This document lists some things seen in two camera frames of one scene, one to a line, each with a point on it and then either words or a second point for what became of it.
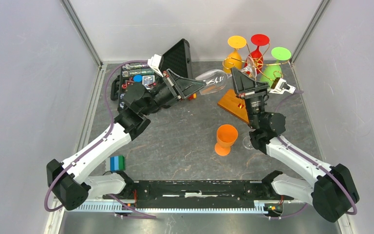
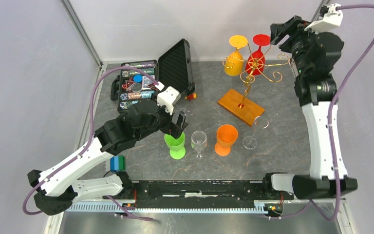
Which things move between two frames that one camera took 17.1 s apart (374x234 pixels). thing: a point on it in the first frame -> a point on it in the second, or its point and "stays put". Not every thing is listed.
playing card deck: (147, 80) stays put
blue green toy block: (117, 163) stays put
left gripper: (184, 87) -> (175, 129)
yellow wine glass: (234, 60) stays put
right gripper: (247, 88) -> (294, 27)
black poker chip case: (177, 60) stays put
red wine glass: (258, 40) stays put
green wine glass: (271, 72) -> (176, 146)
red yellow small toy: (193, 96) stays put
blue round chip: (138, 78) stays put
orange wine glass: (226, 135) stays put
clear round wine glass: (216, 80) -> (198, 141)
